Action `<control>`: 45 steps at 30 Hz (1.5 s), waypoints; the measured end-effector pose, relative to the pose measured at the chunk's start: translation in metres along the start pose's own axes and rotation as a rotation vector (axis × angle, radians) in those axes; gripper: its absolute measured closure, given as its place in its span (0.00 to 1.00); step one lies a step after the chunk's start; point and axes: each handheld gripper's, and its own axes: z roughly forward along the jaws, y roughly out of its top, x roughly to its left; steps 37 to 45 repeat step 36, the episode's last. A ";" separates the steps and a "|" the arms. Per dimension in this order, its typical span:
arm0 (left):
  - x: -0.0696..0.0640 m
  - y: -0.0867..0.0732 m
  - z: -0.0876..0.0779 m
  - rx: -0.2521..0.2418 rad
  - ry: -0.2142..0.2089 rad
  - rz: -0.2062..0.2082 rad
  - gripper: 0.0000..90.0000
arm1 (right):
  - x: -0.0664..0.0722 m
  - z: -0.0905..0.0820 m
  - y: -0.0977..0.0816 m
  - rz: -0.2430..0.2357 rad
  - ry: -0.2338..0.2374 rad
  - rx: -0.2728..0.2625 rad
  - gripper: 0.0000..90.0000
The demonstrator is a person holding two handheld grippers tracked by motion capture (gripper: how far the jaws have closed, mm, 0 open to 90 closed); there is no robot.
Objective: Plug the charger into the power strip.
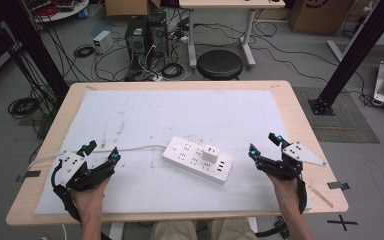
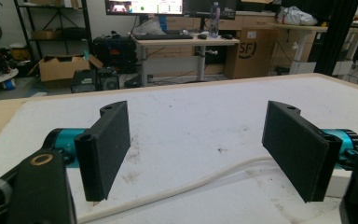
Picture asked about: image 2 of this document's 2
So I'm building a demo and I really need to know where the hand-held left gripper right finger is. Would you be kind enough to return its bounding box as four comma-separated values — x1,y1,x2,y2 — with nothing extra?
261,100,343,203

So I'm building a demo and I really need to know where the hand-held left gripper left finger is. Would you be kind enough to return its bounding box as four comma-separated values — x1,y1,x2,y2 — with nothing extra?
74,100,131,203

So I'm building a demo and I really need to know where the black computer tower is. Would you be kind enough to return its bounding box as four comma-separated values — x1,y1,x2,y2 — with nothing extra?
96,66,121,91
70,69,98,94

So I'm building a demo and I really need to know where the open cardboard box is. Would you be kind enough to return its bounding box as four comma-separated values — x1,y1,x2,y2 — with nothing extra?
27,53,104,83

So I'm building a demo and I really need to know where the white foam mat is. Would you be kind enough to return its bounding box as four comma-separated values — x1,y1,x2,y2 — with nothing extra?
0,76,358,224

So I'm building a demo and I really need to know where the black equipment case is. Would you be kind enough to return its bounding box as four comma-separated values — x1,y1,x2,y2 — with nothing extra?
92,35,137,75

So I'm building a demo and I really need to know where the large printed cardboard box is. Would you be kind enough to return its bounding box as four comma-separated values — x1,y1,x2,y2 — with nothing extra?
224,26,280,80

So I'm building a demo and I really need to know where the long wooden desk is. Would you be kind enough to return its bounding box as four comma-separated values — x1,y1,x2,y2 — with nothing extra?
272,22,358,76

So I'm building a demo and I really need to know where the black metal stand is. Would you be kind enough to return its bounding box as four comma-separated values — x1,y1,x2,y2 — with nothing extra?
314,0,358,77

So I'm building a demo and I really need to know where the black keyboard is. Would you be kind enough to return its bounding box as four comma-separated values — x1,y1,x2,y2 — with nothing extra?
132,33,195,41

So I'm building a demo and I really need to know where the white plastic bag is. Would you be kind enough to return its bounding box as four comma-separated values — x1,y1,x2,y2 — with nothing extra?
275,6,319,26

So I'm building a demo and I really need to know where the black shelf rack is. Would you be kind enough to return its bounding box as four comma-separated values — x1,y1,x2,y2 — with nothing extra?
13,0,93,63

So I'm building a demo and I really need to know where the white-legged wooden desk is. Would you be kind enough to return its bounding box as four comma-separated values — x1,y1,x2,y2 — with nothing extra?
132,35,241,87

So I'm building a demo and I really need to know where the clear water bottle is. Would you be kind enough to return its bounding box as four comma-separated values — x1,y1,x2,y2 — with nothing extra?
210,2,221,39

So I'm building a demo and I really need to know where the lit computer monitor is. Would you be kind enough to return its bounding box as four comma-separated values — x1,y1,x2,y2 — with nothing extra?
104,0,185,17

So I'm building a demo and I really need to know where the dark computer monitor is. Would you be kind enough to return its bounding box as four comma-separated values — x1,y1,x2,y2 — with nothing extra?
183,0,238,21

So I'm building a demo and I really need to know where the white power strip cable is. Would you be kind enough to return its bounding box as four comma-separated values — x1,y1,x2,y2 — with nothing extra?
76,154,275,224

